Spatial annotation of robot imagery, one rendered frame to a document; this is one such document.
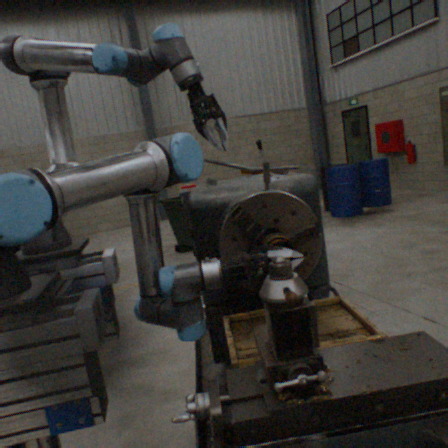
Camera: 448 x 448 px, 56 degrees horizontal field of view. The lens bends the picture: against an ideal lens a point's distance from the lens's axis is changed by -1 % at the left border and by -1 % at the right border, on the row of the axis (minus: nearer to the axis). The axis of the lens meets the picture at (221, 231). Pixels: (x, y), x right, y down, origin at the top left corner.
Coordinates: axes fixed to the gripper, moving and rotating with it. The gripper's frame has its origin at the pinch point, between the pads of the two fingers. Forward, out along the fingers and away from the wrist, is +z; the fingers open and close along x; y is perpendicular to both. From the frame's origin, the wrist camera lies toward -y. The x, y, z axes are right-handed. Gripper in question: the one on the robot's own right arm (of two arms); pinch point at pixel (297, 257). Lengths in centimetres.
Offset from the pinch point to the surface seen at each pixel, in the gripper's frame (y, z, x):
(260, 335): 30.3, -15.3, -5.6
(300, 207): -19.4, 6.9, 9.7
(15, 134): -953, -434, 162
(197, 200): -36.0, -23.1, 15.2
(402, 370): 42.3, 5.8, -10.6
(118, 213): -998, -236, -70
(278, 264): 39.6, -11.7, 9.9
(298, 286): 40.9, -9.2, 6.2
